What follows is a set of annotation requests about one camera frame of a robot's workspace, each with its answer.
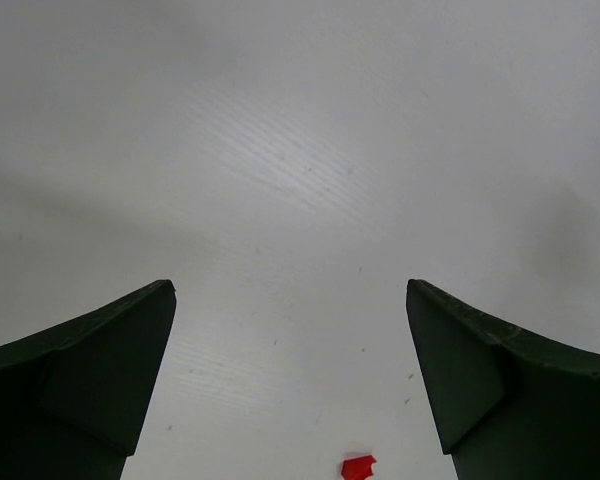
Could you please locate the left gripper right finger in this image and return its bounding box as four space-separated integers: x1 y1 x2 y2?
406 279 600 479

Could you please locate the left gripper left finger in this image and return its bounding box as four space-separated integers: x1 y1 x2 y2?
0 280 176 479

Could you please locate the red lego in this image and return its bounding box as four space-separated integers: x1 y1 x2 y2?
340 454 376 480

